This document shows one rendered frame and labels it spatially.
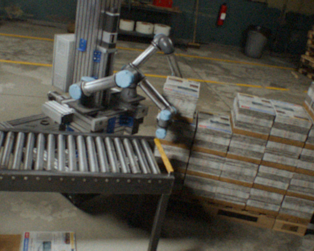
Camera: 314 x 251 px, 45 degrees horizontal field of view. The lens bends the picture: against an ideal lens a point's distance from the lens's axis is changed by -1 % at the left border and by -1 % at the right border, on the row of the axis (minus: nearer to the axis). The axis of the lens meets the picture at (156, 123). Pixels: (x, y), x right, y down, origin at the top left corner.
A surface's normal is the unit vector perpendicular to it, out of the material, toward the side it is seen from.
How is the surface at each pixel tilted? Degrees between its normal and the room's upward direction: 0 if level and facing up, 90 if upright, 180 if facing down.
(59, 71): 90
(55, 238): 1
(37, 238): 1
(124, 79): 86
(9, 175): 90
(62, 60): 90
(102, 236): 0
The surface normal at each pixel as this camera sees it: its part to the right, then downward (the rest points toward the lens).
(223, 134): -0.11, 0.40
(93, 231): 0.18, -0.89
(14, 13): 0.22, 0.44
